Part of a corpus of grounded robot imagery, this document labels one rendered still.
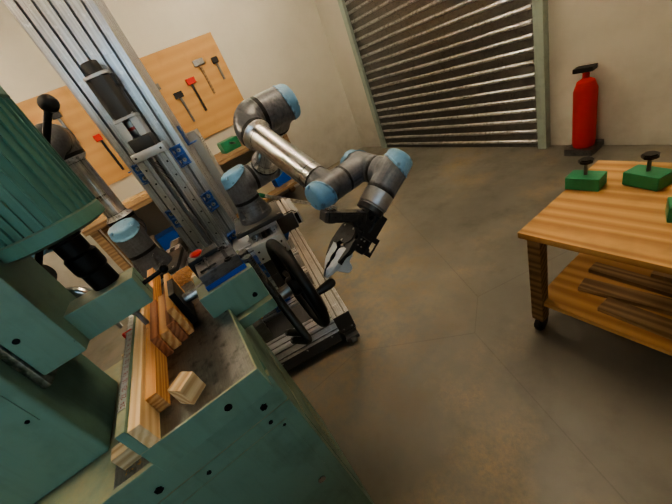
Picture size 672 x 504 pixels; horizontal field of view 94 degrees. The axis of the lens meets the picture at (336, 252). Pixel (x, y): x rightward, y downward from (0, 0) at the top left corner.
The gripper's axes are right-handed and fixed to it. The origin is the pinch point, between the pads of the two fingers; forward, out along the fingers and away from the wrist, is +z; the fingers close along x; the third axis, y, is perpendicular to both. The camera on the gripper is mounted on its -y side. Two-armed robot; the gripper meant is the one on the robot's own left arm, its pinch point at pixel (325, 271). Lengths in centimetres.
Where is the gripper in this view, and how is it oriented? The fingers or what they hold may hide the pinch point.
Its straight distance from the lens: 78.7
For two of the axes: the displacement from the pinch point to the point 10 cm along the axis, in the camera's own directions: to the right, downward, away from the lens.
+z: -5.1, 8.6, 0.1
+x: -4.9, -3.0, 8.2
